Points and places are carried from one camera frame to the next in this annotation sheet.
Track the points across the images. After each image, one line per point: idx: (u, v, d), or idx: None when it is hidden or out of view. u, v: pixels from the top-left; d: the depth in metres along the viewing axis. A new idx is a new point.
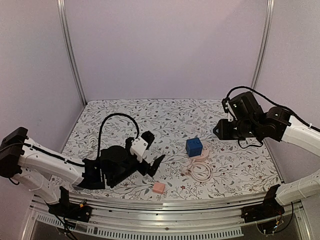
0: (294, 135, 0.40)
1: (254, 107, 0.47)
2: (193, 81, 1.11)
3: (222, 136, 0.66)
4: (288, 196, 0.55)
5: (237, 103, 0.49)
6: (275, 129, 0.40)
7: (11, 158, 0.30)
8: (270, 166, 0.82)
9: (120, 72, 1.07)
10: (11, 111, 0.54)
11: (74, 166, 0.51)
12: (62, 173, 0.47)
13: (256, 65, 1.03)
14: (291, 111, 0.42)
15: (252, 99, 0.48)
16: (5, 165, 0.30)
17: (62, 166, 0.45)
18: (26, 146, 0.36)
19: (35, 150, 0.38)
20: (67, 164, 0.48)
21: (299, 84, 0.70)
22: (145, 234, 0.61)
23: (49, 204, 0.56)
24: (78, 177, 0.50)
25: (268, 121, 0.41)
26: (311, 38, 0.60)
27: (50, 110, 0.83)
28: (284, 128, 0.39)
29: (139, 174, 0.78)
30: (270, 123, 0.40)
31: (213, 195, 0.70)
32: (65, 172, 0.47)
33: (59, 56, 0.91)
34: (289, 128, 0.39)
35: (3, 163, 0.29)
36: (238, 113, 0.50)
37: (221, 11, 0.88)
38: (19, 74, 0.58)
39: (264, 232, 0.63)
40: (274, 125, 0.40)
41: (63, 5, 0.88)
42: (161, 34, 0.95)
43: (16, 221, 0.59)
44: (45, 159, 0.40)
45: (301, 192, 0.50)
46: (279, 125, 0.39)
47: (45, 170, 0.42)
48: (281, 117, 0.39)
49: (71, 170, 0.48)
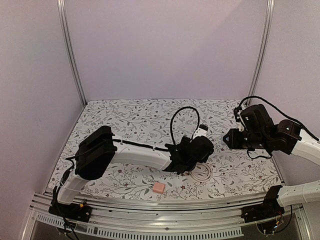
0: (303, 148, 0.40)
1: (265, 119, 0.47)
2: (194, 82, 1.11)
3: (231, 145, 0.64)
4: (289, 199, 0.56)
5: (249, 115, 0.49)
6: (286, 143, 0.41)
7: (107, 155, 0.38)
8: (270, 166, 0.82)
9: (122, 72, 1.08)
10: (10, 110, 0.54)
11: (163, 152, 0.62)
12: (155, 158, 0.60)
13: (256, 65, 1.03)
14: (301, 124, 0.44)
15: (264, 111, 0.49)
16: (101, 161, 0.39)
17: (152, 154, 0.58)
18: (118, 142, 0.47)
19: (124, 144, 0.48)
20: (155, 150, 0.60)
21: (298, 84, 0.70)
22: (145, 234, 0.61)
23: (63, 203, 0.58)
24: (167, 160, 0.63)
25: (279, 135, 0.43)
26: (311, 39, 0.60)
27: (50, 110, 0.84)
28: (295, 142, 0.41)
29: (139, 174, 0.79)
30: (281, 137, 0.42)
31: (213, 195, 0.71)
32: (156, 158, 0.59)
33: (59, 56, 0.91)
34: (299, 142, 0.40)
35: (102, 158, 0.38)
36: (252, 126, 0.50)
37: (221, 11, 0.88)
38: (18, 72, 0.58)
39: (264, 232, 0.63)
40: (285, 139, 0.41)
41: (63, 5, 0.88)
42: (161, 34, 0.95)
43: (17, 221, 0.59)
44: (136, 151, 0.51)
45: (304, 198, 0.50)
46: (290, 139, 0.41)
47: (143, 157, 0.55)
48: (293, 131, 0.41)
49: (160, 156, 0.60)
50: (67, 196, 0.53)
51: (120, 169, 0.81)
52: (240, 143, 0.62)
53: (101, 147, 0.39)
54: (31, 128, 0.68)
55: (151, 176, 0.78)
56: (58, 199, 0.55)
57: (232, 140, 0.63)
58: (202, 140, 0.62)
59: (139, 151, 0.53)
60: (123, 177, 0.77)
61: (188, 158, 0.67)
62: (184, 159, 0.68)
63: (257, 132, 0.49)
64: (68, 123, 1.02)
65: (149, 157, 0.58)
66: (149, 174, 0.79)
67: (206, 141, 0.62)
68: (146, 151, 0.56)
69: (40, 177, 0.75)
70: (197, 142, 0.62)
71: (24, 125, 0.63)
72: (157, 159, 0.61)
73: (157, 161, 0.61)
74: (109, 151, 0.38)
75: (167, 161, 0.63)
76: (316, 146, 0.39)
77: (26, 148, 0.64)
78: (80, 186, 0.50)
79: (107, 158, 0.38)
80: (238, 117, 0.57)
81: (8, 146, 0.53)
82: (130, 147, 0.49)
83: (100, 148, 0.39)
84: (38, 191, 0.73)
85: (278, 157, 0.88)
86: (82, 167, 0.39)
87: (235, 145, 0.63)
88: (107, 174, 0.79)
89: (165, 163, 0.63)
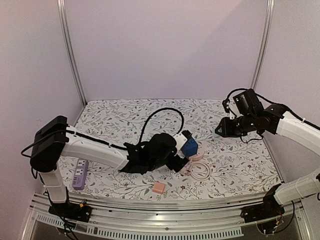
0: (289, 127, 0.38)
1: (253, 102, 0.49)
2: (194, 82, 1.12)
3: (225, 133, 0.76)
4: (288, 198, 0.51)
5: (239, 98, 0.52)
6: (269, 122, 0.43)
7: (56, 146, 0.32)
8: (270, 166, 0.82)
9: (121, 73, 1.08)
10: (11, 110, 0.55)
11: (119, 151, 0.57)
12: (110, 157, 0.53)
13: (256, 65, 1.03)
14: (286, 108, 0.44)
15: (252, 94, 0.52)
16: (51, 153, 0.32)
17: (108, 151, 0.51)
18: (70, 133, 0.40)
19: (78, 136, 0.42)
20: (111, 148, 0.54)
21: (298, 84, 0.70)
22: (145, 234, 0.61)
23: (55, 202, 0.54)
24: (124, 160, 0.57)
25: (265, 114, 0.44)
26: (311, 39, 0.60)
27: (50, 110, 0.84)
28: (278, 121, 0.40)
29: (139, 175, 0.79)
30: (265, 117, 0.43)
31: (213, 195, 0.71)
32: (112, 156, 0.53)
33: (59, 56, 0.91)
34: (282, 121, 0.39)
35: (50, 150, 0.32)
36: (241, 108, 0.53)
37: (221, 11, 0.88)
38: (18, 73, 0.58)
39: (264, 232, 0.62)
40: (269, 119, 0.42)
41: (63, 5, 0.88)
42: (161, 34, 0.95)
43: (17, 222, 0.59)
44: (93, 146, 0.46)
45: (301, 194, 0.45)
46: (272, 118, 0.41)
47: (94, 157, 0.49)
48: (276, 111, 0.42)
49: (116, 154, 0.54)
50: (52, 192, 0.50)
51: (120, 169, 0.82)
52: (232, 128, 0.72)
53: (51, 138, 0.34)
54: (31, 128, 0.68)
55: (151, 176, 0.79)
56: (52, 199, 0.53)
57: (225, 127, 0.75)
58: (161, 138, 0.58)
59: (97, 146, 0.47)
60: (123, 177, 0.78)
61: (148, 157, 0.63)
62: (141, 160, 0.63)
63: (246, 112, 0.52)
64: None
65: (105, 156, 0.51)
66: (149, 174, 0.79)
67: (166, 140, 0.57)
68: (103, 148, 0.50)
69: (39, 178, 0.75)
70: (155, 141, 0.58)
71: (24, 125, 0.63)
72: (114, 158, 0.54)
73: (112, 160, 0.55)
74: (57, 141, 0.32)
75: (123, 161, 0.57)
76: (298, 125, 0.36)
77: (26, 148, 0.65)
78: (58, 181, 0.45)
79: (56, 151, 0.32)
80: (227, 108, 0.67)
81: (8, 147, 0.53)
82: (83, 140, 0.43)
83: (50, 138, 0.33)
84: (38, 191, 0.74)
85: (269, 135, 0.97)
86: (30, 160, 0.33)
87: (228, 131, 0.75)
88: (107, 174, 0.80)
89: (121, 163, 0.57)
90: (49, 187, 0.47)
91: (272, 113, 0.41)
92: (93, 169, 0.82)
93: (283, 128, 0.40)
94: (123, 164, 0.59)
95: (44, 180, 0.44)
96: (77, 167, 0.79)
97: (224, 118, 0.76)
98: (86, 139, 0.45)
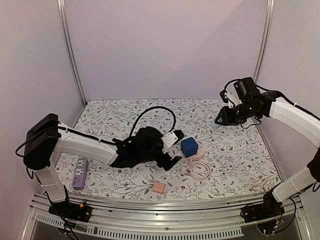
0: (281, 111, 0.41)
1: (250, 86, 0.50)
2: (194, 82, 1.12)
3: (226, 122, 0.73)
4: (285, 195, 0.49)
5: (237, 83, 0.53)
6: (263, 105, 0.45)
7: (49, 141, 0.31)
8: (270, 166, 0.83)
9: (121, 72, 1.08)
10: (11, 110, 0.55)
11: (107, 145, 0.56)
12: (101, 153, 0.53)
13: (256, 65, 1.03)
14: (280, 93, 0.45)
15: (251, 81, 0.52)
16: (45, 149, 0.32)
17: (99, 146, 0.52)
18: (62, 129, 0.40)
19: (69, 133, 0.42)
20: (101, 143, 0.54)
21: (297, 84, 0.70)
22: (145, 234, 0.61)
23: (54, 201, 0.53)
24: (114, 155, 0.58)
25: (260, 98, 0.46)
26: (312, 38, 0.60)
27: (50, 109, 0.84)
28: (270, 104, 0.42)
29: (140, 175, 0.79)
30: (260, 100, 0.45)
31: (213, 195, 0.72)
32: (102, 151, 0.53)
33: (59, 56, 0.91)
34: (274, 104, 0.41)
35: (44, 146, 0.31)
36: (240, 93, 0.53)
37: (221, 11, 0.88)
38: (18, 72, 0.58)
39: (264, 232, 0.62)
40: (262, 102, 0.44)
41: (63, 5, 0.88)
42: (161, 33, 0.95)
43: (16, 222, 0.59)
44: (83, 141, 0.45)
45: (297, 188, 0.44)
46: (266, 101, 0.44)
47: (86, 154, 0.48)
48: (270, 95, 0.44)
49: (107, 149, 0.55)
50: (51, 192, 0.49)
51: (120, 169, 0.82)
52: (232, 117, 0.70)
53: (44, 134, 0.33)
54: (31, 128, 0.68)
55: (151, 176, 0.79)
56: (52, 199, 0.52)
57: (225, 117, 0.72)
58: (146, 131, 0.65)
59: (85, 140, 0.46)
60: (123, 177, 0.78)
61: (135, 151, 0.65)
62: (130, 154, 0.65)
63: (243, 98, 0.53)
64: (67, 123, 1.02)
65: (96, 152, 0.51)
66: (149, 174, 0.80)
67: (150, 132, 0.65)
68: (94, 144, 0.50)
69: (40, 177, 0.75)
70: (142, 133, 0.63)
71: (24, 125, 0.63)
72: (105, 153, 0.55)
73: (101, 155, 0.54)
74: (51, 136, 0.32)
75: (113, 155, 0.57)
76: (289, 108, 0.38)
77: None
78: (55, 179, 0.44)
79: (50, 146, 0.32)
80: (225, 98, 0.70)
81: (8, 147, 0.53)
82: (75, 136, 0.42)
83: (42, 135, 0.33)
84: (38, 191, 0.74)
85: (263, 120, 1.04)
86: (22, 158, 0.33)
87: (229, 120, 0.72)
88: (107, 174, 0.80)
89: (110, 157, 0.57)
90: (46, 187, 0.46)
91: (266, 97, 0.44)
92: (93, 169, 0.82)
93: (276, 112, 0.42)
94: (113, 159, 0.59)
95: (40, 180, 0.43)
96: (77, 167, 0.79)
97: (224, 107, 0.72)
98: (77, 135, 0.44)
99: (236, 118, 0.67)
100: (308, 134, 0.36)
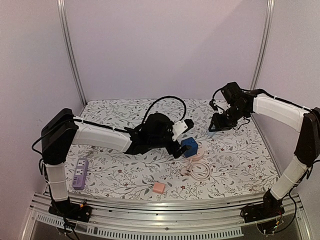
0: (263, 105, 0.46)
1: (235, 91, 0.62)
2: (194, 82, 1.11)
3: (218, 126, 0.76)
4: (282, 192, 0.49)
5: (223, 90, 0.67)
6: (246, 102, 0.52)
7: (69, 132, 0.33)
8: (270, 166, 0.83)
9: (121, 72, 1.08)
10: (11, 110, 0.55)
11: (122, 133, 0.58)
12: (115, 141, 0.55)
13: (256, 65, 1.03)
14: (261, 90, 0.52)
15: (236, 86, 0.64)
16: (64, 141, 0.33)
17: (114, 134, 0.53)
18: (78, 121, 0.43)
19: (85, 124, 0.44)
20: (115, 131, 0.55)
21: (297, 84, 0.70)
22: (145, 234, 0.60)
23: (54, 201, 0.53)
24: (128, 141, 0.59)
25: (243, 96, 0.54)
26: (312, 38, 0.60)
27: (50, 109, 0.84)
28: (253, 100, 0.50)
29: (139, 174, 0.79)
30: (243, 98, 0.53)
31: (213, 195, 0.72)
32: (117, 139, 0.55)
33: (59, 56, 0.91)
34: (255, 99, 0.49)
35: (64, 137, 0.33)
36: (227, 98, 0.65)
37: (221, 11, 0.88)
38: (18, 72, 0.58)
39: (264, 232, 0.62)
40: (246, 100, 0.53)
41: (63, 5, 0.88)
42: (161, 33, 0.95)
43: (16, 221, 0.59)
44: (100, 130, 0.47)
45: (292, 181, 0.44)
46: (248, 98, 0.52)
47: (102, 141, 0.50)
48: (252, 93, 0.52)
49: (120, 136, 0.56)
50: (55, 191, 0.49)
51: (120, 169, 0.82)
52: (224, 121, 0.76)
53: (63, 126, 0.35)
54: (31, 128, 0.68)
55: (151, 176, 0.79)
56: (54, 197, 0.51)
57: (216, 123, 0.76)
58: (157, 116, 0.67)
59: (102, 130, 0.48)
60: (123, 177, 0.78)
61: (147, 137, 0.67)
62: (143, 140, 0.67)
63: (230, 101, 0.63)
64: None
65: (110, 140, 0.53)
66: (149, 174, 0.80)
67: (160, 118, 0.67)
68: (108, 133, 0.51)
69: (39, 178, 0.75)
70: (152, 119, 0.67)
71: (24, 125, 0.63)
72: (119, 141, 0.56)
73: (117, 142, 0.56)
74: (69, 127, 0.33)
75: (127, 142, 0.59)
76: (269, 101, 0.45)
77: (26, 148, 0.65)
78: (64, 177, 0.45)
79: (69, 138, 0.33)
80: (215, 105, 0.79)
81: (8, 147, 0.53)
82: (91, 127, 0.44)
83: (61, 128, 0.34)
84: (38, 191, 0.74)
85: (259, 118, 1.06)
86: (41, 152, 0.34)
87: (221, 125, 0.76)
88: (107, 174, 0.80)
89: (125, 144, 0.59)
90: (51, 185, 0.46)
91: (248, 94, 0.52)
92: (93, 169, 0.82)
93: (258, 106, 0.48)
94: (127, 145, 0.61)
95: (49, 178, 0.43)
96: (77, 167, 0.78)
97: (215, 114, 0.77)
98: (94, 126, 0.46)
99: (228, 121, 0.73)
100: (290, 121, 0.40)
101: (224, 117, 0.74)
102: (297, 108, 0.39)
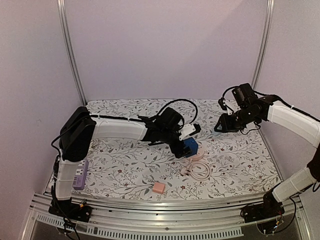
0: (279, 114, 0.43)
1: (248, 93, 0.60)
2: (194, 81, 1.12)
3: (225, 128, 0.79)
4: (286, 196, 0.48)
5: (236, 91, 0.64)
6: (260, 109, 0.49)
7: (89, 129, 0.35)
8: (270, 166, 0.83)
9: (122, 72, 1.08)
10: (11, 111, 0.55)
11: (136, 122, 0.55)
12: (129, 131, 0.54)
13: (256, 64, 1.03)
14: (277, 97, 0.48)
15: (249, 88, 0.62)
16: (84, 137, 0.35)
17: (128, 125, 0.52)
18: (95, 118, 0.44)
19: (101, 119, 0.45)
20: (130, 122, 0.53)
21: (298, 84, 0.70)
22: (145, 234, 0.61)
23: (58, 199, 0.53)
24: (142, 129, 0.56)
25: (258, 102, 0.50)
26: (312, 39, 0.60)
27: (50, 109, 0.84)
28: (268, 107, 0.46)
29: (139, 174, 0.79)
30: (258, 105, 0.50)
31: (213, 195, 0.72)
32: (130, 129, 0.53)
33: (59, 56, 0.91)
34: (272, 107, 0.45)
35: (84, 134, 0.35)
36: (238, 100, 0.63)
37: (221, 11, 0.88)
38: (18, 72, 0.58)
39: (264, 232, 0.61)
40: (260, 106, 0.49)
41: (63, 5, 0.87)
42: (161, 33, 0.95)
43: (17, 221, 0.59)
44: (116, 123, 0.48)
45: (296, 188, 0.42)
46: (263, 105, 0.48)
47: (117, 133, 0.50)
48: (267, 99, 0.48)
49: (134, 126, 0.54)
50: (63, 190, 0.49)
51: (120, 169, 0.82)
52: (232, 123, 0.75)
53: (82, 122, 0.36)
54: (30, 128, 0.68)
55: (151, 176, 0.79)
56: (58, 195, 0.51)
57: (225, 123, 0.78)
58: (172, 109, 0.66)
59: (118, 123, 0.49)
60: (123, 177, 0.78)
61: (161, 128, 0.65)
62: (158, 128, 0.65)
63: (241, 104, 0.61)
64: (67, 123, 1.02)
65: (123, 133, 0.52)
66: (149, 174, 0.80)
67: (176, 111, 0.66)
68: (122, 123, 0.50)
69: (40, 178, 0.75)
70: (168, 112, 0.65)
71: (24, 125, 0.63)
72: (133, 131, 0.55)
73: (133, 133, 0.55)
74: (88, 124, 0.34)
75: (142, 130, 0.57)
76: (285, 110, 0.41)
77: (25, 148, 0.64)
78: (73, 175, 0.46)
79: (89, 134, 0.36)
80: (224, 105, 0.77)
81: (8, 147, 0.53)
82: (109, 120, 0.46)
83: (80, 125, 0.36)
84: (38, 191, 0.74)
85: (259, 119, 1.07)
86: (65, 149, 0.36)
87: (229, 126, 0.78)
88: (107, 174, 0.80)
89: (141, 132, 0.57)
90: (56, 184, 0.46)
91: (263, 101, 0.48)
92: (93, 169, 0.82)
93: (275, 115, 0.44)
94: (143, 133, 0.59)
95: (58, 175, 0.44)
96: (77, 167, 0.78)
97: (223, 114, 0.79)
98: (110, 119, 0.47)
99: (235, 124, 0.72)
100: (304, 133, 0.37)
101: (231, 119, 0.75)
102: (317, 121, 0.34)
